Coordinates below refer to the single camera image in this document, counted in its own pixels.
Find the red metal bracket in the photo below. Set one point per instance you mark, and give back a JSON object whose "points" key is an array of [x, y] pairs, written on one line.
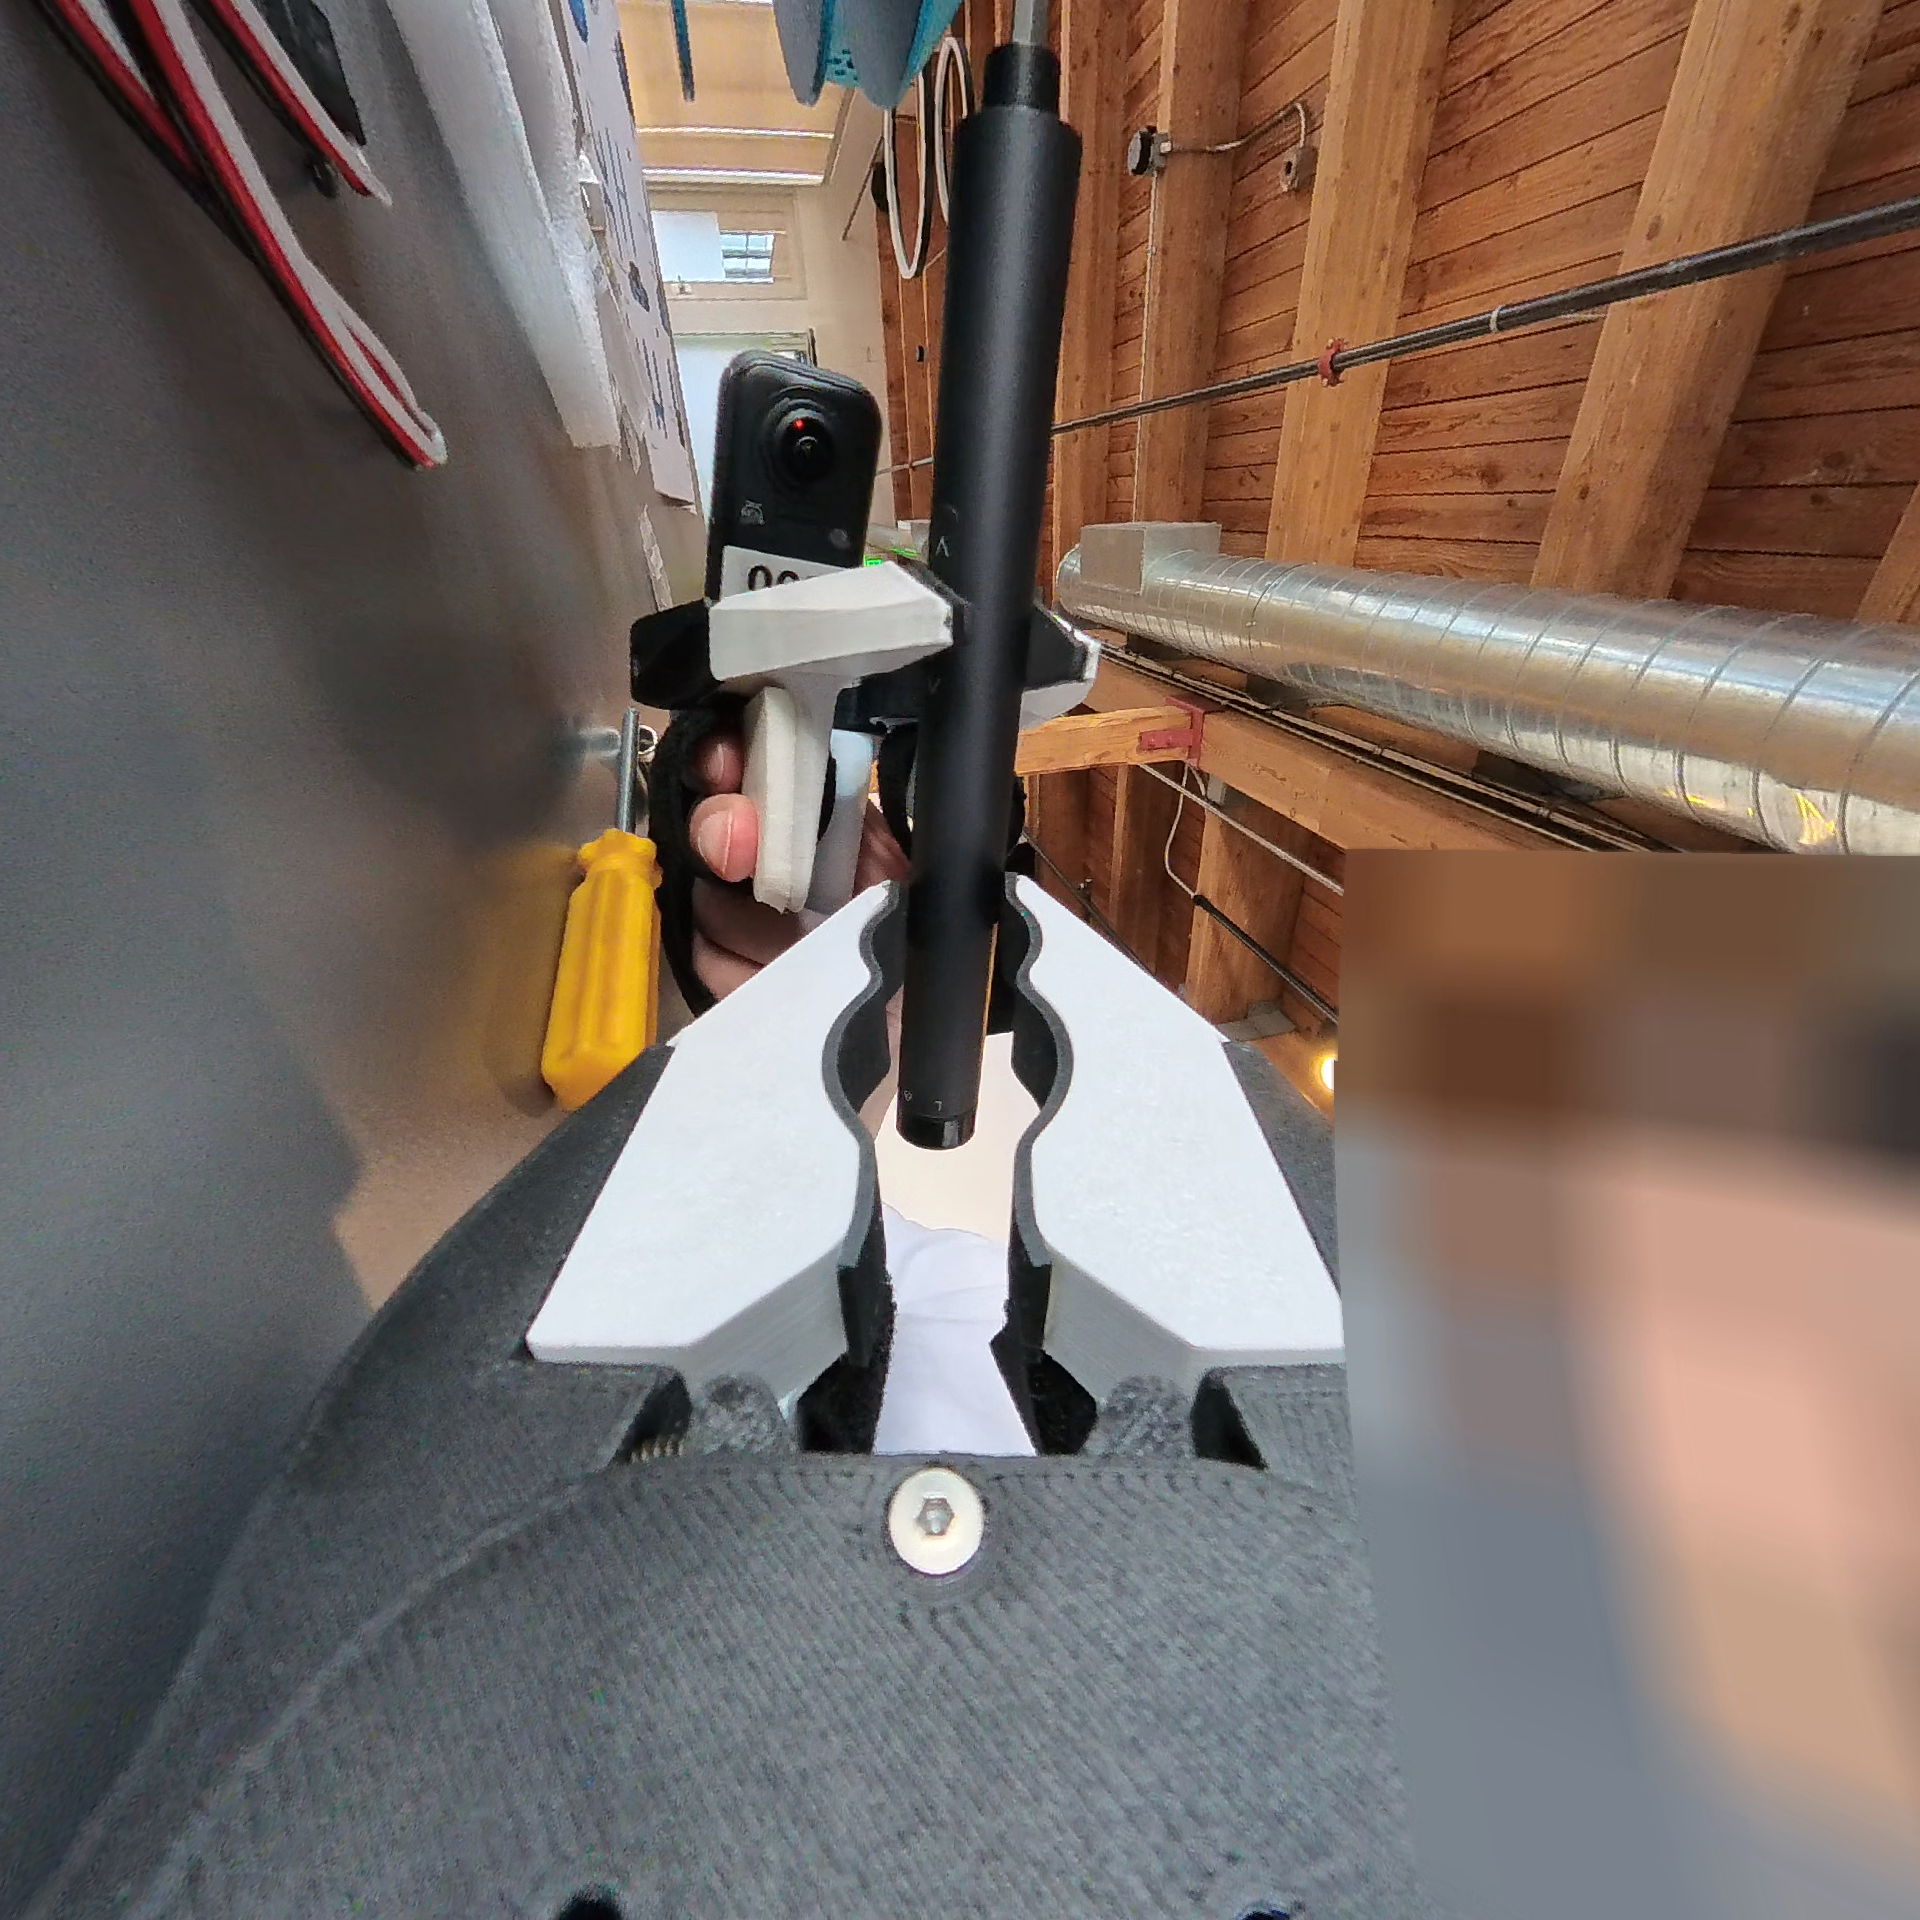
{"points": [[1178, 731]]}

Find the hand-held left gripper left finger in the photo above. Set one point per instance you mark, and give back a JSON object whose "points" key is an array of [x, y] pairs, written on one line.
{"points": [[704, 1184]]}

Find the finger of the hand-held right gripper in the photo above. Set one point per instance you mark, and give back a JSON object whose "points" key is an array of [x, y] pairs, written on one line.
{"points": [[825, 623], [1073, 691]]}

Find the row of printed paper sheets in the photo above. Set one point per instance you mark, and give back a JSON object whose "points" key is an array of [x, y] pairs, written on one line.
{"points": [[639, 299]]}

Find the white foam piece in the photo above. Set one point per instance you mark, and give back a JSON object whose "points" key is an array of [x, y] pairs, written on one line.
{"points": [[503, 181]]}

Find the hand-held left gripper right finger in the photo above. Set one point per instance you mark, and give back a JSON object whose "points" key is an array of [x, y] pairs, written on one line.
{"points": [[1171, 1184]]}

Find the grey desk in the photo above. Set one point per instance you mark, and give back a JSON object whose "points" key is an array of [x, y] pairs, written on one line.
{"points": [[225, 751]]}

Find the thin metal ceiling rod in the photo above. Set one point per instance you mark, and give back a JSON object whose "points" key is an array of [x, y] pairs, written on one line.
{"points": [[1500, 318]]}

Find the silver metal frame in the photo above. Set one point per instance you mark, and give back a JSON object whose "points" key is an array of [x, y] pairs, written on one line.
{"points": [[1424, 645]]}

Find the person's right hand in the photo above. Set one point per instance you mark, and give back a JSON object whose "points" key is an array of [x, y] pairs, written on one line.
{"points": [[727, 840]]}

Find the small grey junction box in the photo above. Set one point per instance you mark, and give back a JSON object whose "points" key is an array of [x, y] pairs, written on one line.
{"points": [[1298, 168]]}

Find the black metal rod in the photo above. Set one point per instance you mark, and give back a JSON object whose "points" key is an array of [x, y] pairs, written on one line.
{"points": [[989, 599]]}

